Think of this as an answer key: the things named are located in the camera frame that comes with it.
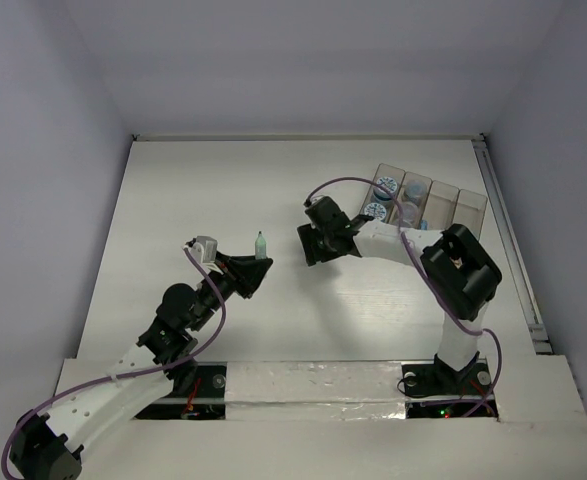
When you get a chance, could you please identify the blue lid round jar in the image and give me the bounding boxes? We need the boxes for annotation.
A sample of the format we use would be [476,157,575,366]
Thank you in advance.
[373,176,399,203]
[362,202,388,222]

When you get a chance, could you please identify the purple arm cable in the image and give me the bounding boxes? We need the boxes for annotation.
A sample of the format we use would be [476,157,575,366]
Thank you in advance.
[0,247,228,474]
[303,175,503,419]

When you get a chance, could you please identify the green marker pen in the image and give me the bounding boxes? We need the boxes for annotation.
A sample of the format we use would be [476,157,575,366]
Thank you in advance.
[254,231,268,260]

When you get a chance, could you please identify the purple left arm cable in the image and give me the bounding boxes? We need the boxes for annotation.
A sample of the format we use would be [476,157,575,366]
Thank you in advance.
[0,247,228,474]

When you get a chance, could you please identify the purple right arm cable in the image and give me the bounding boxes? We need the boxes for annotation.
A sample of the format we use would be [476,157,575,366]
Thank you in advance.
[303,175,503,419]

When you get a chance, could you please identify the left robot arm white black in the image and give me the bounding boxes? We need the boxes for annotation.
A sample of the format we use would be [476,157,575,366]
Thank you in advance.
[1,246,273,479]

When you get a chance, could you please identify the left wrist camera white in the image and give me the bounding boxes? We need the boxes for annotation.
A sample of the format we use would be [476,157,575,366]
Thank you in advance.
[182,235,218,266]

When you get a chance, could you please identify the clear jar of clips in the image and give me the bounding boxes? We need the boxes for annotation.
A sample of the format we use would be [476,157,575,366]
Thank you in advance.
[404,180,429,205]
[400,202,420,228]

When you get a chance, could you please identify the clear four-compartment organizer tray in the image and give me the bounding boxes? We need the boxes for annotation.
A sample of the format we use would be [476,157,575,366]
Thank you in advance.
[360,164,488,238]

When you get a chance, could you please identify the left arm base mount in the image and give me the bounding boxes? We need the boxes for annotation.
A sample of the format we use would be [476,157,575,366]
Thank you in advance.
[135,360,227,421]

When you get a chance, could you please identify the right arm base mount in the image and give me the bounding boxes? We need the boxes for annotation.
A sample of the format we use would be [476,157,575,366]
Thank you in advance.
[396,355,499,419]

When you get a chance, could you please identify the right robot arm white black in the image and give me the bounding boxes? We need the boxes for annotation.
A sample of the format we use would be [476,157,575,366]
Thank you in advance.
[298,196,502,392]

